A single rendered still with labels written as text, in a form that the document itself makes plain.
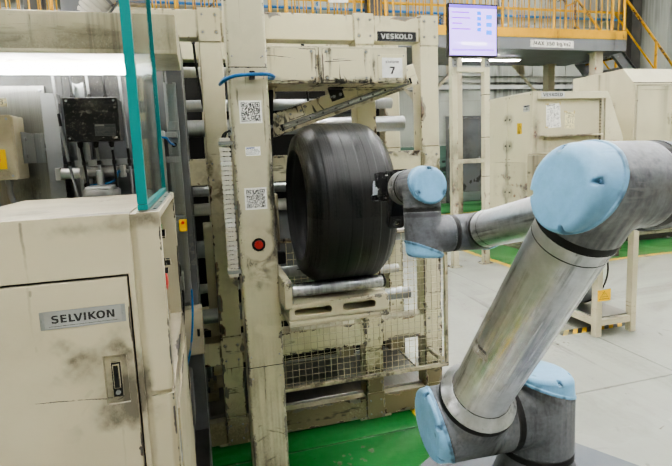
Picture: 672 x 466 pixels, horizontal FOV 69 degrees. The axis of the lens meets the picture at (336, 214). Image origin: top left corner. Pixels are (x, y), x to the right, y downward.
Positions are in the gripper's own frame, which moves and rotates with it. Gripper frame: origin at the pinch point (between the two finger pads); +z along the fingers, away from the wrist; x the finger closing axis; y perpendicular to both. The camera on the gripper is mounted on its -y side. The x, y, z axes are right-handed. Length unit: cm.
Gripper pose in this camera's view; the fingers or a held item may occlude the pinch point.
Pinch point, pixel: (377, 199)
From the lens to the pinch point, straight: 149.6
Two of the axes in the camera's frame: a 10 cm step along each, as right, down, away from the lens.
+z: -2.6, 0.1, 9.7
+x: -9.6, 0.7, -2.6
